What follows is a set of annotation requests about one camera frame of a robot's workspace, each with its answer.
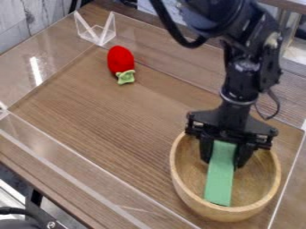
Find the metal table leg background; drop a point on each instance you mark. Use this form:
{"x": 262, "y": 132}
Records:
{"x": 288, "y": 22}

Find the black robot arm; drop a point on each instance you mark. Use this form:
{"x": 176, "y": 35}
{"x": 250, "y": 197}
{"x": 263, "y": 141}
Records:
{"x": 251, "y": 41}

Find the clear acrylic tray wall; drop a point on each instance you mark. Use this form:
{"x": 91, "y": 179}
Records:
{"x": 85, "y": 190}

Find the brown wooden bowl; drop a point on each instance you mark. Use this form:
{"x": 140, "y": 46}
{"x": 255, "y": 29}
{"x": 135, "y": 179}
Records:
{"x": 255, "y": 182}

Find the green stick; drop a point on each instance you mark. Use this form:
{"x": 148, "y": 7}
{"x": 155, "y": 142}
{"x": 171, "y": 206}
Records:
{"x": 218, "y": 189}

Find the clear acrylic corner bracket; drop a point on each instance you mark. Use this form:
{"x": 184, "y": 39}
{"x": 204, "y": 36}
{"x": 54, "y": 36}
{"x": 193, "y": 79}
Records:
{"x": 95, "y": 34}

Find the red plush strawberry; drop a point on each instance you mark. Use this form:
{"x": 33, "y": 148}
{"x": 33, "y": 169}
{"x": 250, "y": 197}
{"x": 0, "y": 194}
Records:
{"x": 120, "y": 64}

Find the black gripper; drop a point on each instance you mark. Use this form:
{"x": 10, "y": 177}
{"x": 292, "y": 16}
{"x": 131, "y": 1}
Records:
{"x": 228, "y": 123}

